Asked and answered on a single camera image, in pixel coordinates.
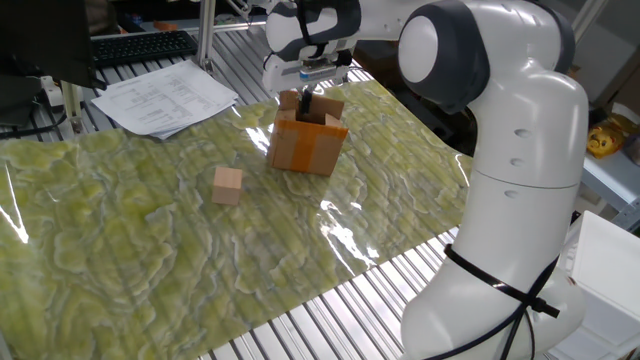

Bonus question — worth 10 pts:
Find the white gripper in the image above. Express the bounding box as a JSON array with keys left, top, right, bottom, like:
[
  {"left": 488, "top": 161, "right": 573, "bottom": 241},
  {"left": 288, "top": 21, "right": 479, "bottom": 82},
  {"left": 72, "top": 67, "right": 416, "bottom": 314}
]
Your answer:
[{"left": 262, "top": 52, "right": 354, "bottom": 117}]

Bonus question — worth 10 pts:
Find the cardboard box with orange tape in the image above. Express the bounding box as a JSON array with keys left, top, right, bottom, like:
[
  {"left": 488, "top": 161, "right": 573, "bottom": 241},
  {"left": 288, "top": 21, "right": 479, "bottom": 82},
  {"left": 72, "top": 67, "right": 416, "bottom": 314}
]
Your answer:
[{"left": 267, "top": 89, "right": 350, "bottom": 177}]

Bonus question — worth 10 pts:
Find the white cabinet box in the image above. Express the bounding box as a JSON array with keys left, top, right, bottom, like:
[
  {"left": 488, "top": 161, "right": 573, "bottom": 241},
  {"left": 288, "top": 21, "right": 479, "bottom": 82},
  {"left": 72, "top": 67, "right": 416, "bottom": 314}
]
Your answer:
[{"left": 547, "top": 209, "right": 640, "bottom": 360}]

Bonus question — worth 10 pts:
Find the silver blue wrist-mounted device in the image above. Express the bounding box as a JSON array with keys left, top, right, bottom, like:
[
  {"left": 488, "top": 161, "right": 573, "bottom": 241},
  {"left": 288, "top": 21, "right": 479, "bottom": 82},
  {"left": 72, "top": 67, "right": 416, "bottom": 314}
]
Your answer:
[{"left": 298, "top": 58, "right": 337, "bottom": 81}]

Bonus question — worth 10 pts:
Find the wooden cube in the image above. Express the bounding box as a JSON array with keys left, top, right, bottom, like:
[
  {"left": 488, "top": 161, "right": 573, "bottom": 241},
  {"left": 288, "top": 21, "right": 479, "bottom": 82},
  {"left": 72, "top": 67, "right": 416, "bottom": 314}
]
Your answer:
[{"left": 211, "top": 166, "right": 244, "bottom": 207}]

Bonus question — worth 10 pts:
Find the stack of printed papers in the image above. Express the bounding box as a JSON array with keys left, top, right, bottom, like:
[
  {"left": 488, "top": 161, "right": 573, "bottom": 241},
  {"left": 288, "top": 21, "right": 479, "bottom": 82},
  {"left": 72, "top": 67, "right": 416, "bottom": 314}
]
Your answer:
[{"left": 91, "top": 59, "right": 239, "bottom": 140}]

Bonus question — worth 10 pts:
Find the black keyboard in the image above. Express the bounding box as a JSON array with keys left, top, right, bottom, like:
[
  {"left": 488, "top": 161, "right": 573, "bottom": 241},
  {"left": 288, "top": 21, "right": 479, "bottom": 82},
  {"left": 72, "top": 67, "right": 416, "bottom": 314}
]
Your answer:
[{"left": 91, "top": 29, "right": 199, "bottom": 69}]

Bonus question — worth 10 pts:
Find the green marble pattern mat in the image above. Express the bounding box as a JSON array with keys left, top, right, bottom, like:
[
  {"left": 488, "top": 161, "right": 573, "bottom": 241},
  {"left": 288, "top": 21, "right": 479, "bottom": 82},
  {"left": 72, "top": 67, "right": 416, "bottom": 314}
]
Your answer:
[{"left": 0, "top": 79, "right": 474, "bottom": 360}]

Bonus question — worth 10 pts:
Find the white power strip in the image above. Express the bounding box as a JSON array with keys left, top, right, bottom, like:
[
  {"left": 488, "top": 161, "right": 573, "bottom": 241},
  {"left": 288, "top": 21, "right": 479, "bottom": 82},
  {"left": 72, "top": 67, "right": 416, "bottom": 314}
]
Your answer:
[{"left": 39, "top": 75, "right": 84, "bottom": 112}]

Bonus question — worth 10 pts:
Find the black monitor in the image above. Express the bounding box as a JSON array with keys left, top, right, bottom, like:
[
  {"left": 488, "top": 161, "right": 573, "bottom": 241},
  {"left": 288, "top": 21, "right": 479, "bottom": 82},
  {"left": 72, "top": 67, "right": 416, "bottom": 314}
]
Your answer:
[{"left": 0, "top": 0, "right": 108, "bottom": 91}]

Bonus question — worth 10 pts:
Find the black monitor base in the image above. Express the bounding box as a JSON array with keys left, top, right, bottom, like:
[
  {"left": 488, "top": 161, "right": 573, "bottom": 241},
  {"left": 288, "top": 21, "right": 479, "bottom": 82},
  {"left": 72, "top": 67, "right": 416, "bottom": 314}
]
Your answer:
[{"left": 0, "top": 74, "right": 44, "bottom": 129}]

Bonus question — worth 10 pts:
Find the yellow toy figure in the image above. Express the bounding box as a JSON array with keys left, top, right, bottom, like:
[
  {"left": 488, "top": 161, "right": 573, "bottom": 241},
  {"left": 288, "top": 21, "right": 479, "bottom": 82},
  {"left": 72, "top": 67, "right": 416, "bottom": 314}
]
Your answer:
[{"left": 585, "top": 113, "right": 636, "bottom": 160}]

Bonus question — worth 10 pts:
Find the white side table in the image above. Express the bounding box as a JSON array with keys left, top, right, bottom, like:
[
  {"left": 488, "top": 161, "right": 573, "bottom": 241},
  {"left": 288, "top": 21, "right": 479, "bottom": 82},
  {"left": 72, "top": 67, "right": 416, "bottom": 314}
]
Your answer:
[{"left": 579, "top": 149, "right": 640, "bottom": 234}]

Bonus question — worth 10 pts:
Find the aluminium frame rail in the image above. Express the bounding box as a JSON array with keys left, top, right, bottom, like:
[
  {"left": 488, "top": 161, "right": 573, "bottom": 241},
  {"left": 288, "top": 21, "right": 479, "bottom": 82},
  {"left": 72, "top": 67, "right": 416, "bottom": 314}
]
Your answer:
[{"left": 91, "top": 18, "right": 269, "bottom": 39}]

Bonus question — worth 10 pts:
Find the aluminium frame post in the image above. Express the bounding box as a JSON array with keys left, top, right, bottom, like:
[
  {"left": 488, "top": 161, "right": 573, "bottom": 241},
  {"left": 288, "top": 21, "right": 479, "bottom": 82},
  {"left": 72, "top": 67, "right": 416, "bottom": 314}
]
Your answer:
[{"left": 195, "top": 0, "right": 217, "bottom": 75}]

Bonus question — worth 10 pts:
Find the thin aluminium post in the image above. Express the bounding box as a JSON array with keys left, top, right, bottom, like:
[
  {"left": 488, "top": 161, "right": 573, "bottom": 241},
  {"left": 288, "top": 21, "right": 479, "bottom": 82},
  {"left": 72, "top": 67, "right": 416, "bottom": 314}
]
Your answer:
[{"left": 60, "top": 81, "right": 85, "bottom": 134}]

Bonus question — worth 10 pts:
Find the black table cable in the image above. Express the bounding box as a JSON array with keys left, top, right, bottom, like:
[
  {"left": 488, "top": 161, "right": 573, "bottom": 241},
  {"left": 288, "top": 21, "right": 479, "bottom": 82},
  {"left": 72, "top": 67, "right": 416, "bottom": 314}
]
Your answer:
[{"left": 0, "top": 110, "right": 69, "bottom": 141}]

